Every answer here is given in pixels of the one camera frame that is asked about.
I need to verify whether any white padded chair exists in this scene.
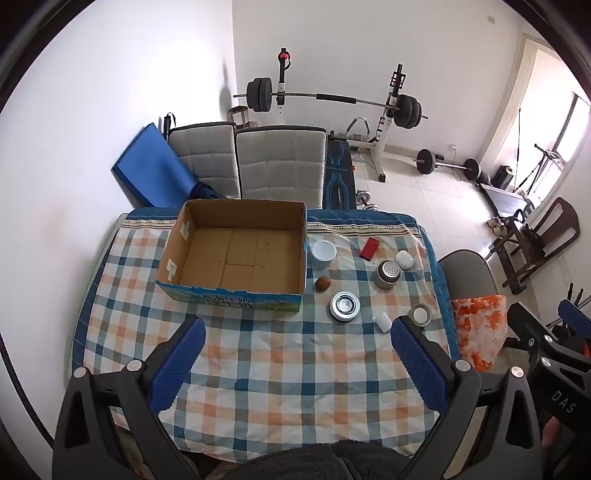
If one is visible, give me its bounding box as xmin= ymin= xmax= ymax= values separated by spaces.
xmin=167 ymin=122 xmax=241 ymax=200
xmin=235 ymin=126 xmax=328 ymax=208

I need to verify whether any short barbell with black plates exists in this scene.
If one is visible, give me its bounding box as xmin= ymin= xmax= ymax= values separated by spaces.
xmin=413 ymin=148 xmax=481 ymax=181

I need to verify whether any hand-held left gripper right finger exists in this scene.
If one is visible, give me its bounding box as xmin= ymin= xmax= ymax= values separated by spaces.
xmin=390 ymin=316 xmax=543 ymax=480

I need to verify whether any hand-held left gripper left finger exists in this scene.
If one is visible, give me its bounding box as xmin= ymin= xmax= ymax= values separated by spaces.
xmin=52 ymin=317 xmax=207 ymax=480

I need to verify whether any black tripod stand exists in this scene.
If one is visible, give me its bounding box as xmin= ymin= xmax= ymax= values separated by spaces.
xmin=517 ymin=143 xmax=568 ymax=195

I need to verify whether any bright window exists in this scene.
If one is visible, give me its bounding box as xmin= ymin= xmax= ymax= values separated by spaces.
xmin=540 ymin=92 xmax=591 ymax=195

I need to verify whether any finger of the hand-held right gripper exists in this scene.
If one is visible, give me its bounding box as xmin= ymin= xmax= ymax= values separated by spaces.
xmin=556 ymin=298 xmax=591 ymax=334
xmin=506 ymin=302 xmax=556 ymax=357

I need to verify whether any low black table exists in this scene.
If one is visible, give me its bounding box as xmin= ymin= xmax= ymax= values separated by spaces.
xmin=480 ymin=182 xmax=536 ymax=217

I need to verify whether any grey curved exercise handle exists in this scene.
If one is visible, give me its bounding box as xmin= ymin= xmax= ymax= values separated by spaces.
xmin=346 ymin=117 xmax=371 ymax=141

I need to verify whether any plaid tablecloth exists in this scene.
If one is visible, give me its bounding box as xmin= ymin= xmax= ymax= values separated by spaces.
xmin=71 ymin=208 xmax=462 ymax=464

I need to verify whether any metal shaker with perforated top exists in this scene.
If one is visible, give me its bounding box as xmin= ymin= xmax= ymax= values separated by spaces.
xmin=373 ymin=260 xmax=403 ymax=291

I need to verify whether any grey chair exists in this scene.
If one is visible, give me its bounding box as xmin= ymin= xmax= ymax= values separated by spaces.
xmin=438 ymin=249 xmax=499 ymax=305

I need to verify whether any white round plastic container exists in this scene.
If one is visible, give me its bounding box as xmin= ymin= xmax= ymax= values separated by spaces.
xmin=311 ymin=240 xmax=338 ymax=270

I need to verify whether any person's right hand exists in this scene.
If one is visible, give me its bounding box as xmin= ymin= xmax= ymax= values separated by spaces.
xmin=542 ymin=416 xmax=561 ymax=462

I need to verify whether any dark wooden chair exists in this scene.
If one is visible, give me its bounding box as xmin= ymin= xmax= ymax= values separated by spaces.
xmin=485 ymin=197 xmax=580 ymax=294

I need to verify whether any black weight bench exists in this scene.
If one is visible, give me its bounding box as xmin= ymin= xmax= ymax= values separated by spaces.
xmin=323 ymin=131 xmax=358 ymax=210

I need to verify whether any orange floral bag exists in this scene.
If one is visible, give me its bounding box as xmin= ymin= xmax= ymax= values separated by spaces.
xmin=450 ymin=295 xmax=509 ymax=372

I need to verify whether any cardboard box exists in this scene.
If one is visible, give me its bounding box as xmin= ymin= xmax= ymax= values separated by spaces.
xmin=154 ymin=199 xmax=308 ymax=313

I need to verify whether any person's dark fleece clothing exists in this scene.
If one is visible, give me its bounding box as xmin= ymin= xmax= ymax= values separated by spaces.
xmin=203 ymin=438 xmax=416 ymax=480

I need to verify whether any blue folded mat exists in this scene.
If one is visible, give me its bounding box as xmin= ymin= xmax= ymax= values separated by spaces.
xmin=111 ymin=122 xmax=218 ymax=208

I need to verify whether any long barbell with black plates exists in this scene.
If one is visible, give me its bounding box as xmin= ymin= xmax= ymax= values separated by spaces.
xmin=233 ymin=77 xmax=428 ymax=130

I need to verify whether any round metal tin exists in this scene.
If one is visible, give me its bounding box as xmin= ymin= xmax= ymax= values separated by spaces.
xmin=329 ymin=291 xmax=362 ymax=322

